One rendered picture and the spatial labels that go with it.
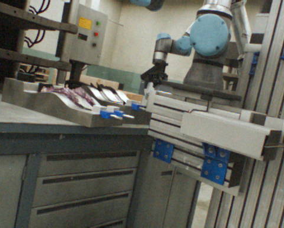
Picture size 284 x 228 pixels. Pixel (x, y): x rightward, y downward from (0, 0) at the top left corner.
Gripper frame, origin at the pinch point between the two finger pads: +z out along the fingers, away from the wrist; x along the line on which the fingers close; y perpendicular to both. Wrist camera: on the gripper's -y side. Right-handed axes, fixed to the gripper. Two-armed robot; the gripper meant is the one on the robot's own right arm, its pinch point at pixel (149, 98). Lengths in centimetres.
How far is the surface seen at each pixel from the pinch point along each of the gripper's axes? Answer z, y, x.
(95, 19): -60, -77, 12
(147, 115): 9.1, 1.1, 0.0
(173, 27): -339, -453, 568
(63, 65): -17, -69, -12
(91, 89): 0.8, -26.3, -18.2
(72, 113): 17, 2, -47
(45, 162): 39, -2, -52
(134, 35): -325, -604, 561
